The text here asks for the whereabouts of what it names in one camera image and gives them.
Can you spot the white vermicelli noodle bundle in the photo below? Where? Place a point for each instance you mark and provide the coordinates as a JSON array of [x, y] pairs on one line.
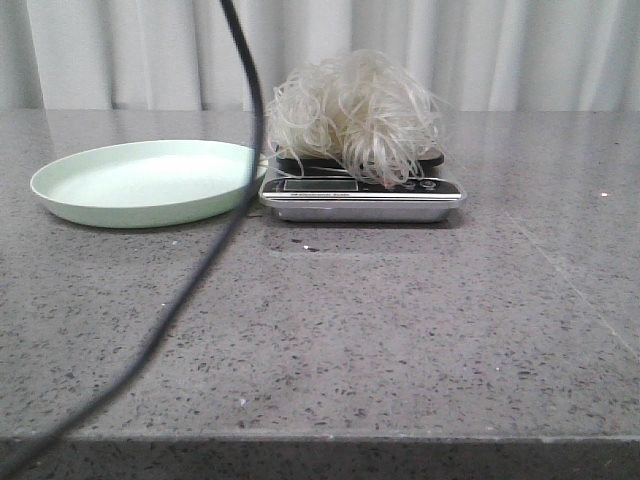
[[359, 109]]

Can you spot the black silver kitchen scale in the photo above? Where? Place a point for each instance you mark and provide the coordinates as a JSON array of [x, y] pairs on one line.
[[320, 190]]

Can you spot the light green round plate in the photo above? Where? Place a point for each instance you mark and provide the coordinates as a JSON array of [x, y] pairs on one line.
[[145, 184]]

